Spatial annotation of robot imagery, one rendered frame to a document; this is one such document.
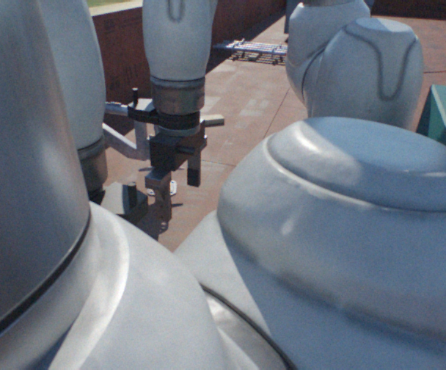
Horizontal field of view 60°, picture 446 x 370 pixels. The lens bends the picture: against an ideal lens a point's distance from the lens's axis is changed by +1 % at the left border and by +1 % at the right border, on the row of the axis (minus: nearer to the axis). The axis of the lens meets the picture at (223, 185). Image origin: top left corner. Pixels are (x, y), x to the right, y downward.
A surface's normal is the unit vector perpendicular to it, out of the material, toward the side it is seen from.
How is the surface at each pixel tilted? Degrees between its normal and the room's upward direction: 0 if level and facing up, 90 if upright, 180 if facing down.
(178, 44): 91
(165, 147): 90
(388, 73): 70
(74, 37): 83
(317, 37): 76
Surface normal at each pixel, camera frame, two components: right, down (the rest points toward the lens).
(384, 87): 0.00, 0.33
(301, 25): -0.76, 0.33
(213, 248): -0.36, -0.79
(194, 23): 0.54, 0.39
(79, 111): 0.75, 0.43
